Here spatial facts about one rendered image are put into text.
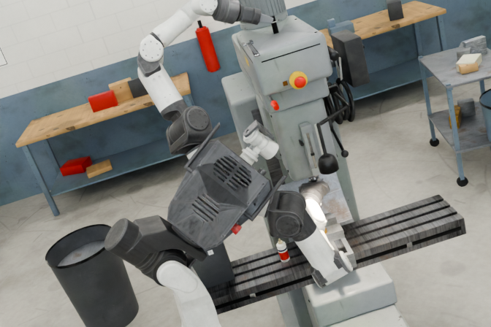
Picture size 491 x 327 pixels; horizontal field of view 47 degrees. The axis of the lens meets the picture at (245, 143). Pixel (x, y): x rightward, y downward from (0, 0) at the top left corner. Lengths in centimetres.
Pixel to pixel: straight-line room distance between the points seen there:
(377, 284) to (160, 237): 97
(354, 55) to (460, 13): 479
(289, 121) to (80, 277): 214
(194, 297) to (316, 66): 87
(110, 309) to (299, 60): 256
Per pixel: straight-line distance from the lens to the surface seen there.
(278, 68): 192
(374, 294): 239
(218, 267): 243
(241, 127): 259
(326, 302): 235
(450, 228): 253
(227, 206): 169
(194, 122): 180
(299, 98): 206
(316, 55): 194
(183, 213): 173
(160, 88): 187
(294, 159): 218
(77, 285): 390
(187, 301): 191
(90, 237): 421
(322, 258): 190
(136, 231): 180
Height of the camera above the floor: 233
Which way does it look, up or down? 22 degrees down
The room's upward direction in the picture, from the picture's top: 17 degrees counter-clockwise
